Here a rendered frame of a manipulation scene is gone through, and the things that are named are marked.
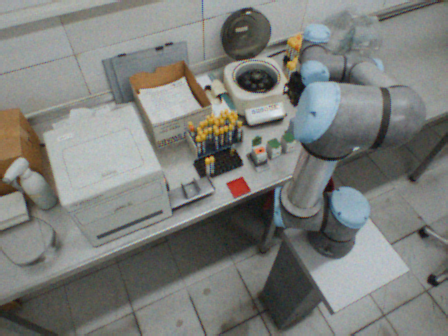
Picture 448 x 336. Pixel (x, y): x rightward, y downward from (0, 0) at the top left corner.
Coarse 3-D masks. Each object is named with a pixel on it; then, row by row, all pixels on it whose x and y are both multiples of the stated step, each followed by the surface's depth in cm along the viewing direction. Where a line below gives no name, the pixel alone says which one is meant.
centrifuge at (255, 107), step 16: (240, 64) 151; (256, 64) 153; (272, 64) 152; (224, 80) 152; (240, 96) 141; (256, 96) 141; (272, 96) 143; (240, 112) 147; (256, 112) 145; (272, 112) 146
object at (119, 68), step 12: (156, 48) 142; (168, 48) 143; (180, 48) 145; (108, 60) 138; (120, 60) 140; (132, 60) 142; (144, 60) 144; (156, 60) 145; (168, 60) 147; (180, 60) 149; (108, 72) 142; (120, 72) 144; (132, 72) 145; (120, 84) 147; (120, 96) 151; (132, 96) 153
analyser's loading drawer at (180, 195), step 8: (208, 176) 126; (184, 184) 125; (192, 184) 127; (200, 184) 127; (208, 184) 127; (168, 192) 125; (176, 192) 125; (184, 192) 124; (192, 192) 125; (200, 192) 123; (208, 192) 125; (176, 200) 123; (184, 200) 123
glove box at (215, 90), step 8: (200, 80) 152; (208, 80) 152; (216, 80) 150; (208, 88) 153; (216, 88) 146; (224, 88) 150; (208, 96) 149; (216, 96) 146; (224, 96) 147; (216, 104) 147; (224, 104) 145; (232, 104) 145; (216, 112) 142
